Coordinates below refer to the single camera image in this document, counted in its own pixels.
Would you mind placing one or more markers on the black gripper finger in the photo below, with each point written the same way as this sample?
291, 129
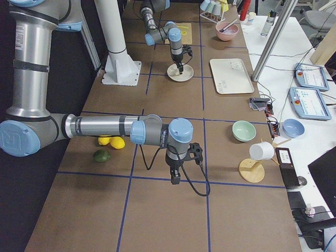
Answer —
175, 176
180, 68

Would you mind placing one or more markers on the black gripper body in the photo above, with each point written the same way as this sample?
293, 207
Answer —
171, 165
177, 58

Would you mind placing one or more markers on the cream round plate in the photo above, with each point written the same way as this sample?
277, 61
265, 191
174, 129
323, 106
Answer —
188, 73

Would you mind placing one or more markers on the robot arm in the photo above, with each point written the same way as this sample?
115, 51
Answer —
70, 81
156, 33

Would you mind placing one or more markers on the cream bear serving tray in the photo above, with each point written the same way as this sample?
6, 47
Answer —
231, 76

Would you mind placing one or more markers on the bamboo cutting board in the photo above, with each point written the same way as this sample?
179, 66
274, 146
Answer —
186, 34

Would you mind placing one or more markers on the metal black-tipped stirrer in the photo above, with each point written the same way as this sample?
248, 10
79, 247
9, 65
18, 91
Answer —
228, 26

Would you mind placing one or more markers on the mint green bowl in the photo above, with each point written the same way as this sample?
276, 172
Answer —
243, 131

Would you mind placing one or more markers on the pink bowl of ice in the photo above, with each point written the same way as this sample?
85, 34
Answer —
229, 33

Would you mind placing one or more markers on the wooden mug tree stand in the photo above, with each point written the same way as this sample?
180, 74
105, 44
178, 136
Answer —
253, 170

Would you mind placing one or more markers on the yellow lemon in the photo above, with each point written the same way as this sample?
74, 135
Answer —
104, 140
117, 142

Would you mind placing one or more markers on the white mug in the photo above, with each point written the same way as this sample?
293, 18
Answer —
261, 151

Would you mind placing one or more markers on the dark green avocado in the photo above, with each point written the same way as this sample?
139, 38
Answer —
101, 156

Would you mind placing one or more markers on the folded grey cloth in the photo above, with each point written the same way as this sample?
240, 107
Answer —
259, 104

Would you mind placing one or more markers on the red bottle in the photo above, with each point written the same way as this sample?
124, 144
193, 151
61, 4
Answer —
245, 8

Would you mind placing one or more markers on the blue bowl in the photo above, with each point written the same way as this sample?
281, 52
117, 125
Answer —
293, 128

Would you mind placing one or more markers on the clear water bottle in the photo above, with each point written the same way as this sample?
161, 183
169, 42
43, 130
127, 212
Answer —
269, 23

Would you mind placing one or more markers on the lower teach pendant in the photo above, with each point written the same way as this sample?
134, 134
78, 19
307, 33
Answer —
308, 103

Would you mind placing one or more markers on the teach pendant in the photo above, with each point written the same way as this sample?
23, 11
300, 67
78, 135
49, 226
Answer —
311, 76
308, 103

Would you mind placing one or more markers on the upper teach pendant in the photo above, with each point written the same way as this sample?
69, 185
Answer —
311, 76

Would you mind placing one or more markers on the white wire cup rack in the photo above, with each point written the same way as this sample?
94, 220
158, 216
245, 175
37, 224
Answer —
213, 10

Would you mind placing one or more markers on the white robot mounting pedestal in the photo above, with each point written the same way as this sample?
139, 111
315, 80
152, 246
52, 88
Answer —
120, 69

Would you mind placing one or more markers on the aluminium frame post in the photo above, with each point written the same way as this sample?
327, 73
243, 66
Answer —
274, 36

